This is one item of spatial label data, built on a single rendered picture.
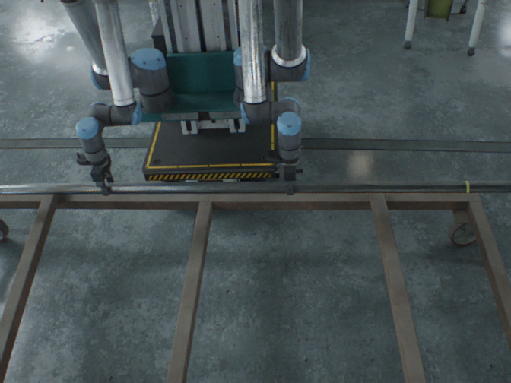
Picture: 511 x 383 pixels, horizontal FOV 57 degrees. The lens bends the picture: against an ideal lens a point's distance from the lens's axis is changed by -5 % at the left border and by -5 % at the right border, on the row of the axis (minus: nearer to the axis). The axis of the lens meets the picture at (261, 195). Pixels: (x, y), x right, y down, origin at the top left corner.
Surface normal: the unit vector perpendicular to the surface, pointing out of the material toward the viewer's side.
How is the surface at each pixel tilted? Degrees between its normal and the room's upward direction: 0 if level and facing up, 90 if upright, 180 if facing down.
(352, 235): 0
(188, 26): 90
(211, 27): 90
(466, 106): 0
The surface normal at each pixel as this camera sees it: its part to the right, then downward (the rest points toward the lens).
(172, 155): -0.05, -0.71
